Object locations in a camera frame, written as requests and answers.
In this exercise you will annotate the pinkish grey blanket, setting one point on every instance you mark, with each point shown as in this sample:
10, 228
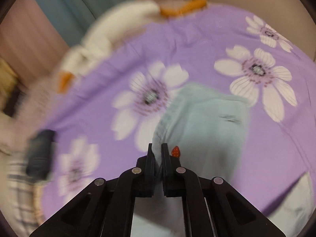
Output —
25, 112

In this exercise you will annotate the light blue strawberry denim pants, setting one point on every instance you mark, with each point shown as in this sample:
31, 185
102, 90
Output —
212, 132

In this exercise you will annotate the purple floral bed sheet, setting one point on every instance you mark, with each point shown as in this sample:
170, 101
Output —
107, 119

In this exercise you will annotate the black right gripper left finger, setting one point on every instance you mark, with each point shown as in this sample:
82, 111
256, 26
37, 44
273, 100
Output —
145, 180

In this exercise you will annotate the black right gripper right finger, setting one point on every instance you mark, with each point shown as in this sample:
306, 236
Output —
170, 178

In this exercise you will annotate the grey plaid pillow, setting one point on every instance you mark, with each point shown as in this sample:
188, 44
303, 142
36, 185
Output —
24, 213

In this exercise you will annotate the white goose plush toy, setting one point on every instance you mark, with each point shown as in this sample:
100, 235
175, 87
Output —
108, 32

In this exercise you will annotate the dark folded jeans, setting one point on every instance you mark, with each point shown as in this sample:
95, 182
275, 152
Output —
40, 155

